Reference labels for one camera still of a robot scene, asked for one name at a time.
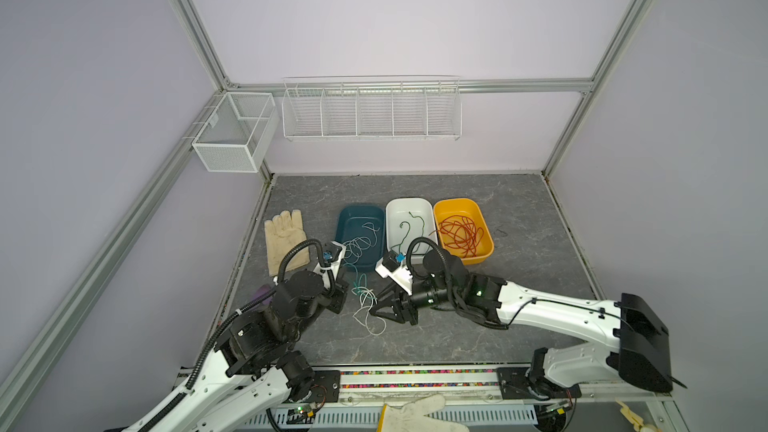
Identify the white wire wall shelf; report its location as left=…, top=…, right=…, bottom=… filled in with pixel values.
left=282, top=75, right=463, bottom=141

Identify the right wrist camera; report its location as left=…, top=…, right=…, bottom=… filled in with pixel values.
left=375, top=250, right=413, bottom=296

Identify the white wire mesh box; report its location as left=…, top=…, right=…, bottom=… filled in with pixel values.
left=192, top=92, right=279, bottom=173

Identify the yellow plastic bin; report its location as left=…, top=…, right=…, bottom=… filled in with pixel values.
left=433, top=198, right=495, bottom=265

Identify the white work glove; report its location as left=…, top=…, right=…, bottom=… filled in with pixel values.
left=377, top=394, right=469, bottom=432

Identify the white plastic bin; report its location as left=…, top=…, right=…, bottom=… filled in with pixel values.
left=385, top=197, right=439, bottom=254

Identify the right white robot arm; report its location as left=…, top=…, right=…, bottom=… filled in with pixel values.
left=370, top=237, right=680, bottom=400

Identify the purple pink spatula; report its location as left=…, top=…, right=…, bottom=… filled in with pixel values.
left=252, top=285, right=274, bottom=306

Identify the cream fabric glove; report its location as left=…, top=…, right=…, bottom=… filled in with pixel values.
left=264, top=209, right=307, bottom=277

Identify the teal plastic bin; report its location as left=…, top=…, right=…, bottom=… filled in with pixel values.
left=335, top=204, right=386, bottom=273

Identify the colourful bead strip rail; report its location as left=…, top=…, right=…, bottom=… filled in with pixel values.
left=340, top=365, right=499, bottom=389

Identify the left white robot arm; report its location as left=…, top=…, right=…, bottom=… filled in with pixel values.
left=129, top=239, right=349, bottom=431

